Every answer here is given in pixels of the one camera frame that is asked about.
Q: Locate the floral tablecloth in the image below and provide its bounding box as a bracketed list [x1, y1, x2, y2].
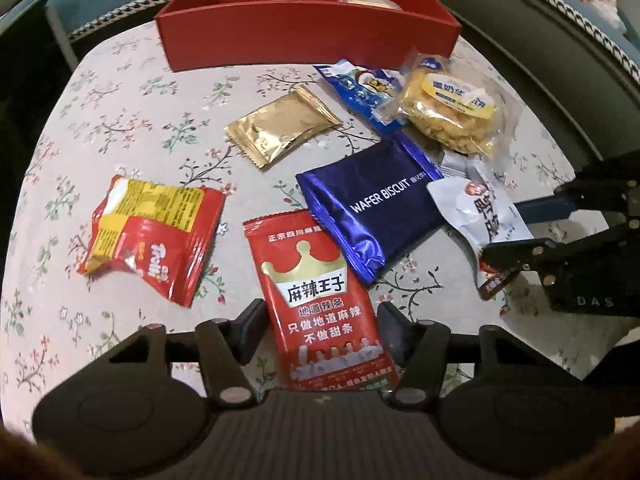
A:
[1, 23, 635, 434]

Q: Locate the white red snack packet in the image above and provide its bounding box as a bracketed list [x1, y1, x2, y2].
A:
[427, 177, 533, 300]

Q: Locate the silver white snack packet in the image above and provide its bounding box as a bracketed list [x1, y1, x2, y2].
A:
[436, 148, 501, 185]

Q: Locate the red yellow Trolli packet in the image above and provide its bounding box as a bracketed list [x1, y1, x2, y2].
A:
[78, 174, 226, 308]

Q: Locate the red spicy strip packet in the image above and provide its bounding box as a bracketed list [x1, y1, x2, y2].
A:
[244, 210, 398, 390]

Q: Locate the blue wafer biscuit packet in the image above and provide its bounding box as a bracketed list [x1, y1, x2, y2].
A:
[296, 131, 445, 285]

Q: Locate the blue coconut snack packet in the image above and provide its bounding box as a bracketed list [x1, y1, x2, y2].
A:
[314, 60, 404, 136]

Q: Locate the clear egg waffle packet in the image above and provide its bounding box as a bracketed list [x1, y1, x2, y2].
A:
[376, 50, 524, 159]

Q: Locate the gold foil snack packet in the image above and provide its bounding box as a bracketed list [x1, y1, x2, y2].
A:
[224, 87, 342, 169]

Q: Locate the red rectangular box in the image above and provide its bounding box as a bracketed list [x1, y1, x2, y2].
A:
[155, 0, 461, 72]

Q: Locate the dark green sofa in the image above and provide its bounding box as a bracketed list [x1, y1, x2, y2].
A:
[439, 0, 639, 165]

